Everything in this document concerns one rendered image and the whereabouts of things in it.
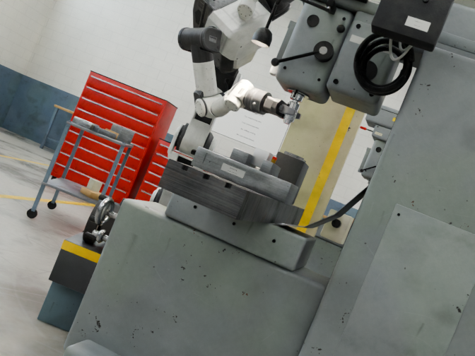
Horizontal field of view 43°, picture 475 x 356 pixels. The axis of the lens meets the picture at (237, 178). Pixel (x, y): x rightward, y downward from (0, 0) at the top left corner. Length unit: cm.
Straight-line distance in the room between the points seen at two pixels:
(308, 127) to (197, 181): 247
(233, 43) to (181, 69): 965
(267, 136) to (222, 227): 946
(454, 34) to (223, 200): 104
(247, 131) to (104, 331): 955
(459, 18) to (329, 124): 192
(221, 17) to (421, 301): 140
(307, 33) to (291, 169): 61
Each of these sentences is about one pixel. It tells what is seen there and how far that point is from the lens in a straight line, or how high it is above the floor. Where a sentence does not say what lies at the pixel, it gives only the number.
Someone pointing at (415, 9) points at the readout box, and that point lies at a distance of 194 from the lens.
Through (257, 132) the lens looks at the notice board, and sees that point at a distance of 1156.
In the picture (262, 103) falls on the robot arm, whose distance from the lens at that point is 228.
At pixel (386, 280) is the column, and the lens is 196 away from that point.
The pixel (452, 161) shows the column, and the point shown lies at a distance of 199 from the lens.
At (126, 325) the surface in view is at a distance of 224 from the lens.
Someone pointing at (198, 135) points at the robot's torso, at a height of 104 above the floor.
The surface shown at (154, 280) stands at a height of 49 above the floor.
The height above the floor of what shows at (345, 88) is 136.
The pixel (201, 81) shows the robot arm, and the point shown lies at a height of 125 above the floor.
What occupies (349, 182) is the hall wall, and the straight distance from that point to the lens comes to 1124.
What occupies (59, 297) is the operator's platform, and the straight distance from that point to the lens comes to 290.
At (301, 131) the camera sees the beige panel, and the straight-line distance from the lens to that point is 400.
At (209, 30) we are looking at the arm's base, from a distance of 253.
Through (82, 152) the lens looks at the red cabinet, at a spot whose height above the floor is 48.
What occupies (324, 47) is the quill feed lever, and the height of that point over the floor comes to 146.
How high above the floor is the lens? 94
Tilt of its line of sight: level
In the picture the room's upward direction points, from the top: 22 degrees clockwise
